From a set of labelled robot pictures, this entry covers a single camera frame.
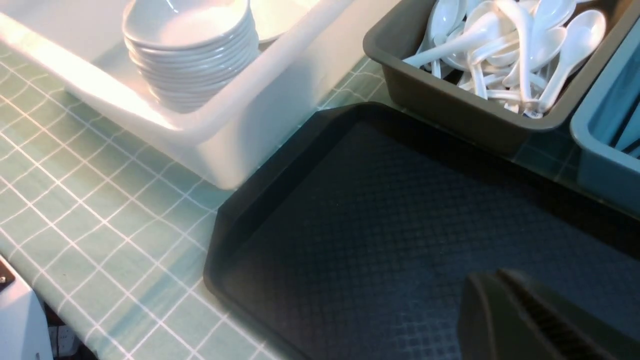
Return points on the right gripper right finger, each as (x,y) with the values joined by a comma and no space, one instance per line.
(572,332)

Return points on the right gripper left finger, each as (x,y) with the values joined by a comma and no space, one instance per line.
(491,325)

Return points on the black serving tray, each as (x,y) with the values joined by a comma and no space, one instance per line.
(353,241)

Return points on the blue-grey plastic bin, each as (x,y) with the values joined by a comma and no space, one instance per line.
(603,170)

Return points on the black chopsticks in bin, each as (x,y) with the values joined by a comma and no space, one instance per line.
(627,136)

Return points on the brown plastic bin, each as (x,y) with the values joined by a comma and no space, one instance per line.
(397,36)

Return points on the pile of white spoons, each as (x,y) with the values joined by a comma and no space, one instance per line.
(519,53)

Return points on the stack of white bowls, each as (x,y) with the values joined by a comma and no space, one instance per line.
(189,50)

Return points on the white equipment at table edge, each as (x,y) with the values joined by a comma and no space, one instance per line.
(24,331)

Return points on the large white plastic tub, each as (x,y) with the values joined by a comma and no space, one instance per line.
(81,43)

